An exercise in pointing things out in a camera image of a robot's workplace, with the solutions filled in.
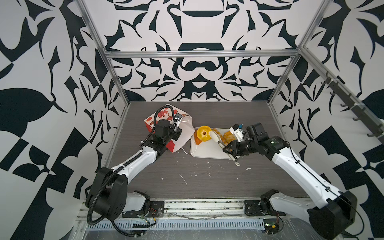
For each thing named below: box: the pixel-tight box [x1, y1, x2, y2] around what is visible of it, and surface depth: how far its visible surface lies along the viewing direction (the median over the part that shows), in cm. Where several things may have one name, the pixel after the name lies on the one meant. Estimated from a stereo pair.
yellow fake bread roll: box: [196, 125, 212, 142], surface depth 87 cm
